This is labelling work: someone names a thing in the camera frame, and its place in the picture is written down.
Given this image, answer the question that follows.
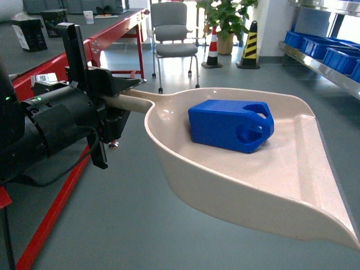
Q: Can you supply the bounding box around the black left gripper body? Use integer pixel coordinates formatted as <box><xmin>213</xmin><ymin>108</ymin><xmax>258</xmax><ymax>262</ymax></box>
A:
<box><xmin>56</xmin><ymin>22</ymin><xmax>108</xmax><ymax>169</ymax></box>

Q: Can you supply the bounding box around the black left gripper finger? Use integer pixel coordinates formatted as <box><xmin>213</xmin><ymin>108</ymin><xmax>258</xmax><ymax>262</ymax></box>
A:
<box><xmin>105</xmin><ymin>70</ymin><xmax>146</xmax><ymax>96</ymax></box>
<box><xmin>98</xmin><ymin>107</ymin><xmax>131</xmax><ymax>143</ymax></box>

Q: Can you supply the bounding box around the blue plastic part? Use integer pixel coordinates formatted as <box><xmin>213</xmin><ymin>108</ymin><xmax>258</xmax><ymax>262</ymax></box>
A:
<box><xmin>188</xmin><ymin>100</ymin><xmax>275</xmax><ymax>154</ymax></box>

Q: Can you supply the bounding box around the beige plastic dustpan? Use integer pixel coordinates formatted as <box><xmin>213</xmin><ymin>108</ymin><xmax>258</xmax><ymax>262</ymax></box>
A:
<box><xmin>105</xmin><ymin>88</ymin><xmax>359</xmax><ymax>250</ymax></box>

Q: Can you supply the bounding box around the steel shelf rack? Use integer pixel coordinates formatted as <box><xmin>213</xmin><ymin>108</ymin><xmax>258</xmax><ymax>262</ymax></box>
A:
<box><xmin>278</xmin><ymin>1</ymin><xmax>359</xmax><ymax>99</ymax></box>

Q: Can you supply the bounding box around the red framed work table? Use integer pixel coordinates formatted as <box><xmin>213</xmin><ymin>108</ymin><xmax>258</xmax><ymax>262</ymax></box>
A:
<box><xmin>0</xmin><ymin>7</ymin><xmax>150</xmax><ymax>270</ymax></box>

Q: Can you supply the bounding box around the grey office chair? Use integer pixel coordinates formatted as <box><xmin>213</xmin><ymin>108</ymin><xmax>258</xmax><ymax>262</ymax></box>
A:
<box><xmin>148</xmin><ymin>1</ymin><xmax>200</xmax><ymax>93</ymax></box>

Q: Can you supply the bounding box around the black box with label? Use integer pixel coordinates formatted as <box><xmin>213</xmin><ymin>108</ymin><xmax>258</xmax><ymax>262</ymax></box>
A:
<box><xmin>10</xmin><ymin>17</ymin><xmax>48</xmax><ymax>52</ymax></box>

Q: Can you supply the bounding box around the red white traffic cone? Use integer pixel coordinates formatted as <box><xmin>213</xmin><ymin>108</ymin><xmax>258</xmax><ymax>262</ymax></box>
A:
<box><xmin>201</xmin><ymin>27</ymin><xmax>223</xmax><ymax>69</ymax></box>

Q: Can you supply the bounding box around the green potted plant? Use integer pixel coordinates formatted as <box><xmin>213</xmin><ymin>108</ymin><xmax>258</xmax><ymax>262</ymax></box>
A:
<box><xmin>196</xmin><ymin>0</ymin><xmax>259</xmax><ymax>55</ymax></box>

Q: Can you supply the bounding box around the yellow black traffic cone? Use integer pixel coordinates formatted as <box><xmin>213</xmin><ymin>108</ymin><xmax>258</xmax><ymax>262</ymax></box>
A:
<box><xmin>236</xmin><ymin>21</ymin><xmax>260</xmax><ymax>69</ymax></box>

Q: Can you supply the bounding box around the blue storage bin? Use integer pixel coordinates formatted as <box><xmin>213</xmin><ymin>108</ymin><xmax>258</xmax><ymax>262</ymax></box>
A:
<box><xmin>301</xmin><ymin>37</ymin><xmax>358</xmax><ymax>60</ymax></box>
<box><xmin>323</xmin><ymin>48</ymin><xmax>359</xmax><ymax>75</ymax></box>
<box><xmin>284</xmin><ymin>31</ymin><xmax>308</xmax><ymax>51</ymax></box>
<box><xmin>350</xmin><ymin>59</ymin><xmax>360</xmax><ymax>83</ymax></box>

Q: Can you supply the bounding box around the black cable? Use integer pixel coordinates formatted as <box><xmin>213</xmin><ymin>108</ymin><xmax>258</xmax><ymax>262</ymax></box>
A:
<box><xmin>0</xmin><ymin>125</ymin><xmax>100</xmax><ymax>270</ymax></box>

